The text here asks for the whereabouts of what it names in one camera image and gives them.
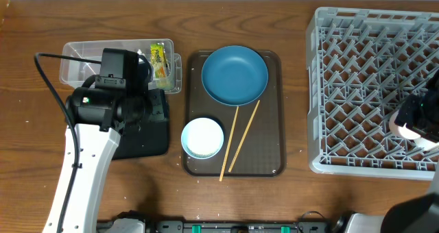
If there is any pink cup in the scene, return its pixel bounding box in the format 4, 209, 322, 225
389, 110, 420, 140

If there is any white tissue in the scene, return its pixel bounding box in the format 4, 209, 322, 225
137, 49, 147, 64

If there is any green yellow snack wrapper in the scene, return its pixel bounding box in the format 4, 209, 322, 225
150, 43, 173, 90

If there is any blue plate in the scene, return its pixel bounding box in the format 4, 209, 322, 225
201, 45, 269, 106

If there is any wooden chopstick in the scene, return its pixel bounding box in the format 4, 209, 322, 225
219, 106, 239, 182
228, 100, 261, 173

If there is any white green cup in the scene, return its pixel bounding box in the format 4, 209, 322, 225
414, 137, 439, 151

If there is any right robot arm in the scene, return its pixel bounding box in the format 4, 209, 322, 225
344, 77, 438, 233

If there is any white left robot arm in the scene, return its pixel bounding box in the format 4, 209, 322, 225
43, 75, 169, 232

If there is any clear plastic waste bin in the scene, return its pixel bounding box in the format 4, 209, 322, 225
60, 38, 182, 94

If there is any grey dishwasher rack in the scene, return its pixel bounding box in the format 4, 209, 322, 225
306, 7, 438, 180

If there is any black plastic tray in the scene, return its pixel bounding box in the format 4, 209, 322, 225
112, 89, 169, 160

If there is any light blue small bowl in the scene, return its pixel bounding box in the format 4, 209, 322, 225
180, 117, 224, 160

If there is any brown serving tray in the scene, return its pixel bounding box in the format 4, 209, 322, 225
182, 51, 285, 177

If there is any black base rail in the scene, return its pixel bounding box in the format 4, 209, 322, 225
95, 211, 348, 233

